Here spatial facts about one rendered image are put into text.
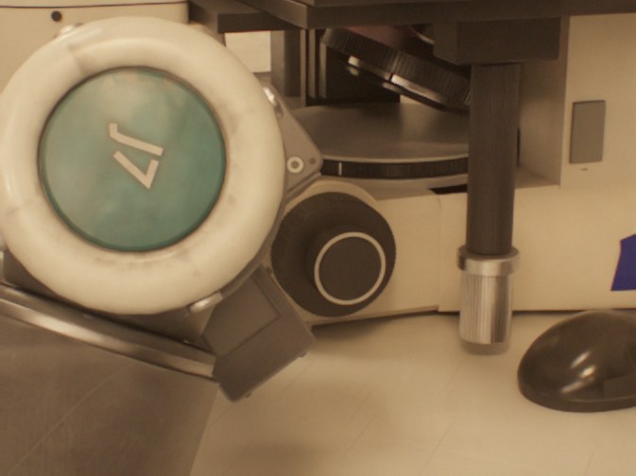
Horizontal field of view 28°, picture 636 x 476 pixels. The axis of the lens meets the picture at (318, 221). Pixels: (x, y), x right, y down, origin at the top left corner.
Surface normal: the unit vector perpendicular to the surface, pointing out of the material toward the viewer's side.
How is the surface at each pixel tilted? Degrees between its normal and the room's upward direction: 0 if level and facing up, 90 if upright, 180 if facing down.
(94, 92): 59
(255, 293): 69
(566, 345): 35
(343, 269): 90
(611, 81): 90
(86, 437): 76
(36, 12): 90
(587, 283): 80
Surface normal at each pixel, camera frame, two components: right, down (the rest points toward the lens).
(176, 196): 0.15, -0.02
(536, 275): 0.01, 0.29
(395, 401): 0.00, -0.96
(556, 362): -0.59, -0.56
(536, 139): -0.94, 0.10
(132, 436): 0.54, 0.08
